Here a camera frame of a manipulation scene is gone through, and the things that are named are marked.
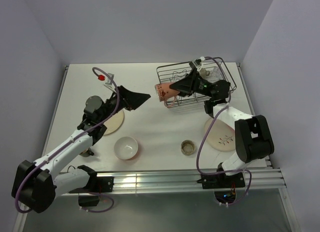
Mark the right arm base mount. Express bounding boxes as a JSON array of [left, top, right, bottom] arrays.
[[197, 172, 246, 204]]

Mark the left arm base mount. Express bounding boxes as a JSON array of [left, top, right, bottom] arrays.
[[73, 176, 115, 210]]

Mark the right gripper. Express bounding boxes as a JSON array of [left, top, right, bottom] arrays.
[[166, 67, 214, 98]]

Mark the black wire dish rack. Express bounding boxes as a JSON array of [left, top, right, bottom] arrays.
[[156, 56, 237, 108]]

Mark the grey-green ceramic cup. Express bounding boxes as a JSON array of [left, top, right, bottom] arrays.
[[198, 68, 210, 79]]

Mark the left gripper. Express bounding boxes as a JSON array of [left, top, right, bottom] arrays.
[[98, 85, 150, 124]]

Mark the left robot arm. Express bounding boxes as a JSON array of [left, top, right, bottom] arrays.
[[11, 85, 151, 214]]

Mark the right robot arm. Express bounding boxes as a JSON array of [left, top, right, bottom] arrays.
[[169, 68, 275, 187]]

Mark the small beige speckled cup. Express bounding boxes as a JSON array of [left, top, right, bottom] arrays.
[[180, 140, 196, 156]]

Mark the green and cream plate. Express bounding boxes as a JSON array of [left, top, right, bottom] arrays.
[[103, 109, 125, 136]]

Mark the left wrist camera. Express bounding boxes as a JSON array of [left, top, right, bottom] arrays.
[[98, 73, 115, 91]]

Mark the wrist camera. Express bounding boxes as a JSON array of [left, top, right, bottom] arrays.
[[98, 73, 115, 91], [189, 56, 206, 72]]

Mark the pink and cream plate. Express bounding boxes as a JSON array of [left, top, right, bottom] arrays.
[[205, 119, 236, 152]]

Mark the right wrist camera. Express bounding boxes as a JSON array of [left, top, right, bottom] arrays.
[[189, 56, 206, 72]]

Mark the white bowl orange outside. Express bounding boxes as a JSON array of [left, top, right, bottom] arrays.
[[113, 136, 139, 160]]

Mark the orange mug white inside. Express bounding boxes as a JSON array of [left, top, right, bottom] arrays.
[[154, 82, 180, 108]]

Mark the aluminium frame rail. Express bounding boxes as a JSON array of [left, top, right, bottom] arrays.
[[53, 168, 287, 197]]

